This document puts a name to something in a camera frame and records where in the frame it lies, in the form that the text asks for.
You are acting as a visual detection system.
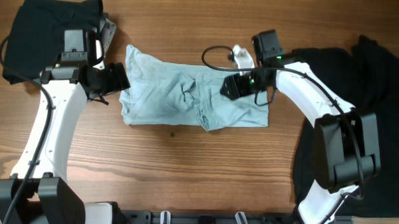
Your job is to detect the light blue polo shirt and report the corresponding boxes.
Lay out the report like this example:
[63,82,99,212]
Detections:
[120,45,269,131]

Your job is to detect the folded black garment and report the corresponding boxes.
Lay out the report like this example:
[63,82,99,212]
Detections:
[3,0,104,84]

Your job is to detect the black garment on right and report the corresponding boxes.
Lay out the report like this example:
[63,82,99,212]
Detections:
[293,35,399,218]

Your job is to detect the white clip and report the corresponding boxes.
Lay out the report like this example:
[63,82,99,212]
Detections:
[160,211,172,224]
[235,211,248,224]

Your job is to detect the white clip left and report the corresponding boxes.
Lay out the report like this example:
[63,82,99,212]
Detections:
[160,211,172,224]

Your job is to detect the folded grey garment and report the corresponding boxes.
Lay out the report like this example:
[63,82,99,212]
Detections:
[100,18,116,52]

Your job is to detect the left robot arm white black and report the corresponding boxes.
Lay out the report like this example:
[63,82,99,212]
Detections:
[0,29,130,224]

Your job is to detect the white clip right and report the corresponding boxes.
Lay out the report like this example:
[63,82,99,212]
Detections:
[235,211,248,224]

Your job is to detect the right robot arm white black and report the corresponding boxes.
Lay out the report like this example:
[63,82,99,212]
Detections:
[220,30,381,224]

